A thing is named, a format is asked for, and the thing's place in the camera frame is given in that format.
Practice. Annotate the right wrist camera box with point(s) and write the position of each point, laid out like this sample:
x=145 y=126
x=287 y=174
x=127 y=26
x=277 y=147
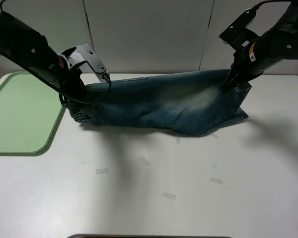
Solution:
x=237 y=33

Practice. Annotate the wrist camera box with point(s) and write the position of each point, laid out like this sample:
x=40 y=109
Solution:
x=237 y=33
x=83 y=54

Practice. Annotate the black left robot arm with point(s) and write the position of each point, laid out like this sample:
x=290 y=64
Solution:
x=30 y=50

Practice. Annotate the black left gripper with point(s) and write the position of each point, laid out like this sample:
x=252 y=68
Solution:
x=71 y=86

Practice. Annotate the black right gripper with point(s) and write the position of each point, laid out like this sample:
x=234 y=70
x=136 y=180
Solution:
x=249 y=63

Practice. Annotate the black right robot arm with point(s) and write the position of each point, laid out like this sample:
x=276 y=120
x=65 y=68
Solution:
x=282 y=38

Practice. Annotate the children's blue denim shorts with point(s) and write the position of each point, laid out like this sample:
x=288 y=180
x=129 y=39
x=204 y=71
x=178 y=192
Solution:
x=190 y=103

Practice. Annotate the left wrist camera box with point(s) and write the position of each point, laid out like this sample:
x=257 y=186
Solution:
x=83 y=54

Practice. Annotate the light green plastic tray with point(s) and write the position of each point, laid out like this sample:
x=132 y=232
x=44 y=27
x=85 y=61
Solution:
x=30 y=112

